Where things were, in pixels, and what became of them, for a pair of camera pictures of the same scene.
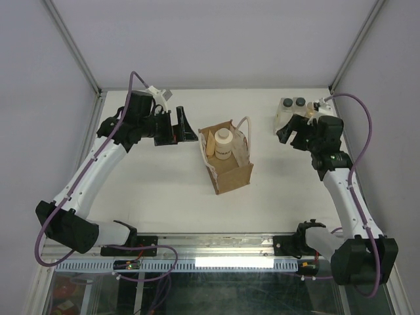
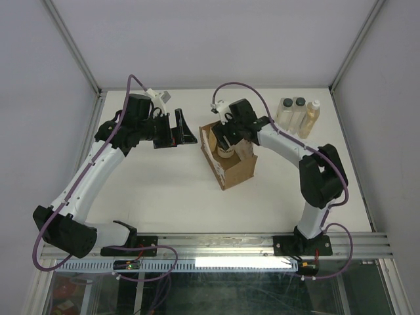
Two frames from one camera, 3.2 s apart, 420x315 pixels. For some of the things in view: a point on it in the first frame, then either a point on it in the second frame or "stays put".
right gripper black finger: [296, 123] to [225, 135]
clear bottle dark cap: [300, 105] stays put
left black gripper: [169, 138] stays put
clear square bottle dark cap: [285, 113] stays put
